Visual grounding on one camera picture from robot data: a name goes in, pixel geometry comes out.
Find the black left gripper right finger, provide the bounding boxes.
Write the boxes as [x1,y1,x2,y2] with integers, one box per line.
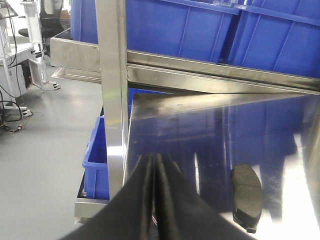
[154,153,251,240]

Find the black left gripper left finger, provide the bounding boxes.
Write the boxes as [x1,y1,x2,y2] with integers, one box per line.
[63,154,153,240]

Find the dark grey brake pad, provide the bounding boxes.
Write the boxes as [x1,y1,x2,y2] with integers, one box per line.
[231,164,264,234]

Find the small blue bin below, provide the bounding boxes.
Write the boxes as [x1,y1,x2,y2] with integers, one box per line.
[82,88,172,200]

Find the white equipment stand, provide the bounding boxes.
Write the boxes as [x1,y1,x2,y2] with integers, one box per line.
[20,0,48,90]

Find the large blue plastic bin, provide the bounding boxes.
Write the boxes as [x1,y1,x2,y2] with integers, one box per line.
[71,0,240,63]

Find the white workstation desk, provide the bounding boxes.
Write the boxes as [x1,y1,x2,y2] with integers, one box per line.
[0,14,35,111]

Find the stainless steel rack frame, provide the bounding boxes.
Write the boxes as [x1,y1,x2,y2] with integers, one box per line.
[49,0,320,225]

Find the black hanging cable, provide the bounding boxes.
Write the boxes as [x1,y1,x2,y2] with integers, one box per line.
[3,0,18,68]

